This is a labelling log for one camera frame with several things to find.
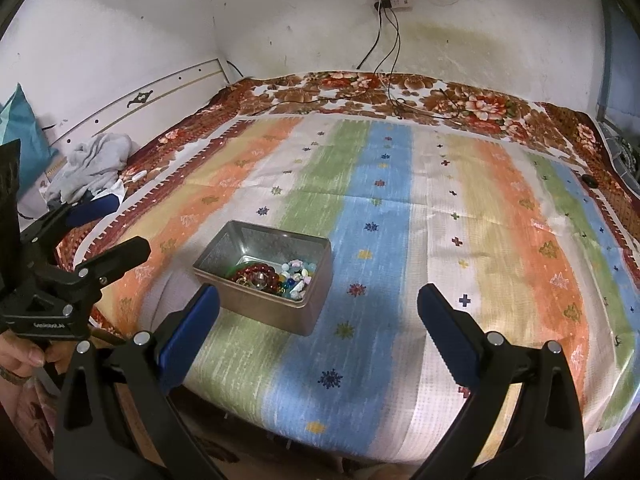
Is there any teal pillow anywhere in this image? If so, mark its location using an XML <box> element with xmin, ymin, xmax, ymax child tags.
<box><xmin>0</xmin><ymin>82</ymin><xmax>62</xmax><ymax>197</ymax></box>

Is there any green jade bangle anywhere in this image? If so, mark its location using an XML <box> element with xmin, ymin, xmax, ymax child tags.
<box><xmin>228</xmin><ymin>258</ymin><xmax>267</xmax><ymax>284</ymax></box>

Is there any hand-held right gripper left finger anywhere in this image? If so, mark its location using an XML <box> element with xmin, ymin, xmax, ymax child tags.
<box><xmin>52</xmin><ymin>284</ymin><xmax>227</xmax><ymax>480</ymax></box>

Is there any white power strip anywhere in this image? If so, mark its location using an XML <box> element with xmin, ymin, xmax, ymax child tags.
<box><xmin>372</xmin><ymin>0</ymin><xmax>417</xmax><ymax>14</ymax></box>

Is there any silver metal tin box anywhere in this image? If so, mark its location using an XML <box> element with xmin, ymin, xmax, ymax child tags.
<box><xmin>192</xmin><ymin>219</ymin><xmax>334</xmax><ymax>337</ymax></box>

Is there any person's left hand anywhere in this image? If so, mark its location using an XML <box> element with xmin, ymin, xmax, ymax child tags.
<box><xmin>0</xmin><ymin>331</ymin><xmax>72</xmax><ymax>387</ymax></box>

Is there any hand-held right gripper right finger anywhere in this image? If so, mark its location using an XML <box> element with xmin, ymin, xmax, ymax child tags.
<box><xmin>414</xmin><ymin>283</ymin><xmax>587</xmax><ymax>480</ymax></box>

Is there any striped pastel bed sheet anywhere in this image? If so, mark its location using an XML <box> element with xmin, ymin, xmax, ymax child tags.
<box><xmin>75</xmin><ymin>114</ymin><xmax>640</xmax><ymax>461</ymax></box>

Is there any multicolour shell bracelet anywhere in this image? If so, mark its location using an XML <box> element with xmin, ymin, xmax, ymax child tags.
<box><xmin>277</xmin><ymin>255</ymin><xmax>321</xmax><ymax>304</ymax></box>

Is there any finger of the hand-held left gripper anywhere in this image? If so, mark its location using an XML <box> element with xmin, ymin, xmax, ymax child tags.
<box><xmin>30</xmin><ymin>237</ymin><xmax>152</xmax><ymax>292</ymax></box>
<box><xmin>19</xmin><ymin>192</ymin><xmax>122</xmax><ymax>242</ymax></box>

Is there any black cable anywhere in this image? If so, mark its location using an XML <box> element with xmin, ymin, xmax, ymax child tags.
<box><xmin>356</xmin><ymin>9</ymin><xmax>387</xmax><ymax>72</ymax></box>
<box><xmin>384</xmin><ymin>9</ymin><xmax>482</xmax><ymax>122</ymax></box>

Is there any brown floral blanket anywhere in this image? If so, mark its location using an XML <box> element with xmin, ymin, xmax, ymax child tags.
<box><xmin>15</xmin><ymin>71</ymin><xmax>640</xmax><ymax>461</ymax></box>

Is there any grey metal object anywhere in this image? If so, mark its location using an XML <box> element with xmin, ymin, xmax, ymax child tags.
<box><xmin>597</xmin><ymin>119</ymin><xmax>640</xmax><ymax>183</ymax></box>

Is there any white headboard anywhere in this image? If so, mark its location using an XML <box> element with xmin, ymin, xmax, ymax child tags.
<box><xmin>40</xmin><ymin>57</ymin><xmax>232</xmax><ymax>161</ymax></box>

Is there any red bead bracelet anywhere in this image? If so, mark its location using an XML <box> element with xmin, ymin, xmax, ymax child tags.
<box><xmin>232</xmin><ymin>262</ymin><xmax>284</xmax><ymax>296</ymax></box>

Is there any grey crumpled cloth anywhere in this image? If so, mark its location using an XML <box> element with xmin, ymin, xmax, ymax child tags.
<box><xmin>44</xmin><ymin>132</ymin><xmax>134</xmax><ymax>207</ymax></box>

